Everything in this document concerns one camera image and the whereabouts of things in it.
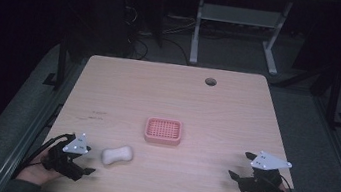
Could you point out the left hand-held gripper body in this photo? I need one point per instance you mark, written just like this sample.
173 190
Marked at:
62 160

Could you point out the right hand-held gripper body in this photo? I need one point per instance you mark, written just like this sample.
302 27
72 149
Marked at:
262 179

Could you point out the person's left hand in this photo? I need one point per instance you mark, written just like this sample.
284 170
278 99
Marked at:
36 171

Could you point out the white bone-shaped soap bar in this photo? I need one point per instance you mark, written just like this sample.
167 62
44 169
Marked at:
117 155

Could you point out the pink soap dish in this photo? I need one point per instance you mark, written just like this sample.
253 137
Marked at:
163 131

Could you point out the black metal stand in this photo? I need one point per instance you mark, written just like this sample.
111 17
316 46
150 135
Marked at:
334 99

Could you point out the white metal desk frame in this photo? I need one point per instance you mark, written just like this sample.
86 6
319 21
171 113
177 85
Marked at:
242 15

